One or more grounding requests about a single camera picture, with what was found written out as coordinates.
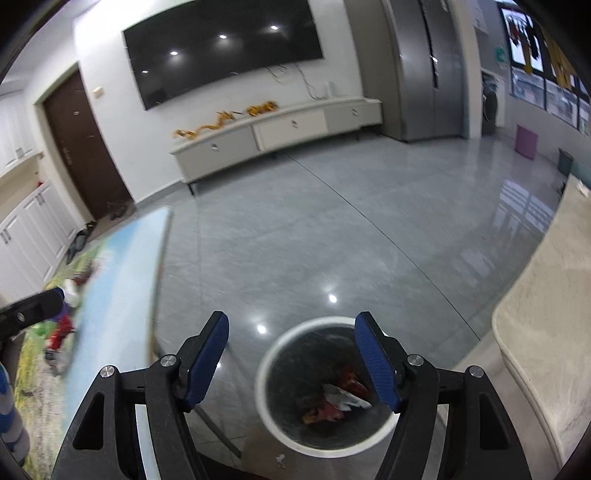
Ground yellow hanging clothes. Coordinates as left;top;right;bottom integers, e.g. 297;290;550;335
542;28;583;88

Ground long yellow dragon decoration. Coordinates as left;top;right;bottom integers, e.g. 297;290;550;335
173;111;234;139

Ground person's left forearm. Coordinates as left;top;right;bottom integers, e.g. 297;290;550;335
0;362;31;464

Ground red wrapper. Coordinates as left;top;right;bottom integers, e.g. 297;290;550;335
50;314;77;350

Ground table with landscape print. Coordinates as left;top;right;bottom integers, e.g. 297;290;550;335
0;205;174;480

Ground dark-framed window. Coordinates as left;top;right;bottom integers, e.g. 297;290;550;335
505;9;591;139

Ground beige marble table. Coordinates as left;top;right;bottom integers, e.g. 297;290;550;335
492;174;591;472

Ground grey washing machine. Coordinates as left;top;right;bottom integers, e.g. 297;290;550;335
480;69;506;137

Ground pile of wrappers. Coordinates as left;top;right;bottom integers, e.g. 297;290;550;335
302;364;372;425

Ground grey steel refrigerator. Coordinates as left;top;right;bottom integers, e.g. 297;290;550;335
383;0;465;143

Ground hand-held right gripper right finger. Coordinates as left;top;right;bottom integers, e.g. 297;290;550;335
355;311;532;480

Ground white-rimmed dark waste bin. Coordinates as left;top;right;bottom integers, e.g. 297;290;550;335
255;316;400;459

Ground dark slippers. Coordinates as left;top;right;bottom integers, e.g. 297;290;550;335
67;222;98;264

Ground purple stool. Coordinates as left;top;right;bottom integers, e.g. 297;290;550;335
515;124;539;160

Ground cream television cabinet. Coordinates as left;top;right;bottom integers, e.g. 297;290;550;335
168;98;383;197

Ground dark brown door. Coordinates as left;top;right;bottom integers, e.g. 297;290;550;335
42;74;134;220

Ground dark hanging clothes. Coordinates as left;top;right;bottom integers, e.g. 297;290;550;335
505;14;543;72

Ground white paper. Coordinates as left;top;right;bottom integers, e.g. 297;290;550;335
62;277;86;305

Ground white wall cabinets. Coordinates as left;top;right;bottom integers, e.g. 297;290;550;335
0;90;38;178

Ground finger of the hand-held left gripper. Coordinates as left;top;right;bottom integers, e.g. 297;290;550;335
0;286;65;342

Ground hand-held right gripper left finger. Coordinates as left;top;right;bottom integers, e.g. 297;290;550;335
53;310;230;480

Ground white floor cabinets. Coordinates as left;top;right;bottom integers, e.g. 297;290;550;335
0;180;84;305

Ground large black wall television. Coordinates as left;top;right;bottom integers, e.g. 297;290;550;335
122;0;324;110

